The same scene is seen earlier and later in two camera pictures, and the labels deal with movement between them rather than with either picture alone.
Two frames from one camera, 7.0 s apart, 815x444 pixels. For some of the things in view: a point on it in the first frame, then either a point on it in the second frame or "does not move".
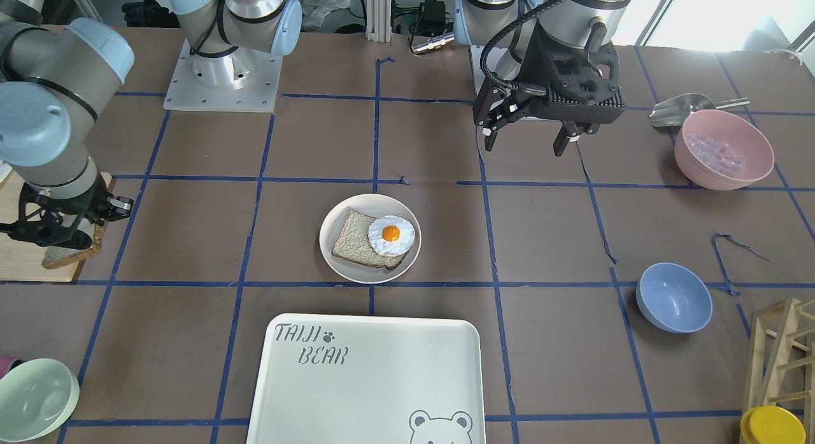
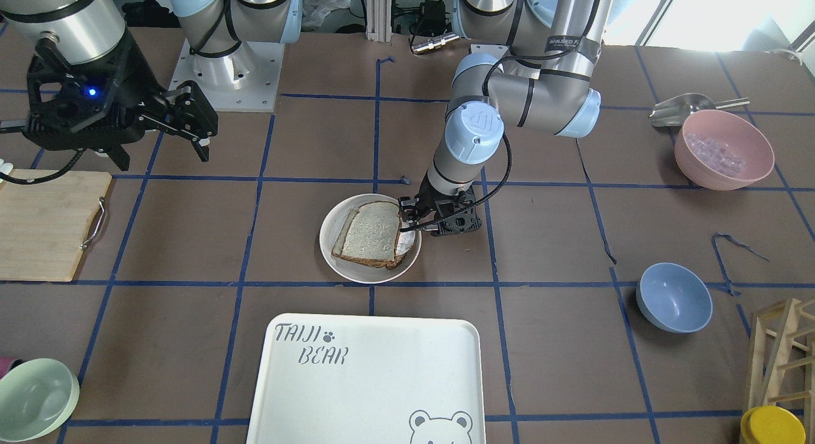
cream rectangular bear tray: (363, 379) does not move
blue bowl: (674, 298) does not move
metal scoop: (672, 113) does not move
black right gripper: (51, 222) -> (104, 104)
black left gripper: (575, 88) -> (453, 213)
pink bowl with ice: (722, 150) does not move
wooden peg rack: (781, 360) does not move
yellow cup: (772, 424) does not move
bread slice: (56, 256) -> (372, 235)
